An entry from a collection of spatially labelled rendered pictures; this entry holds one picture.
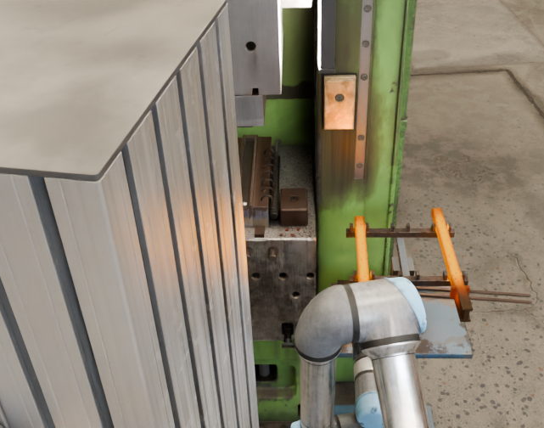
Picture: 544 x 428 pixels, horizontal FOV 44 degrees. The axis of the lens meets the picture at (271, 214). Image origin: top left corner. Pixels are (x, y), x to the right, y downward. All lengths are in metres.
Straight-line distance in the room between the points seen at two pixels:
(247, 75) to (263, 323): 0.88
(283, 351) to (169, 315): 1.95
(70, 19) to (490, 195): 3.53
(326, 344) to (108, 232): 1.01
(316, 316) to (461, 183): 2.77
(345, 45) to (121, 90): 1.58
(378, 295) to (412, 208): 2.46
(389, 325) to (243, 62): 0.84
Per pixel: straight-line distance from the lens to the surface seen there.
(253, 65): 1.83
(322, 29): 1.90
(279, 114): 2.43
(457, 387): 2.90
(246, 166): 2.26
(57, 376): 0.46
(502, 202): 3.91
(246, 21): 1.78
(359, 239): 1.96
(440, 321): 2.13
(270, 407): 2.65
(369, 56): 1.98
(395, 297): 1.33
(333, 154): 2.12
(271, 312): 2.27
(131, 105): 0.39
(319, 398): 1.49
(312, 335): 1.33
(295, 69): 2.36
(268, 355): 2.42
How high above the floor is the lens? 2.20
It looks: 37 degrees down
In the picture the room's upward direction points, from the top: 2 degrees counter-clockwise
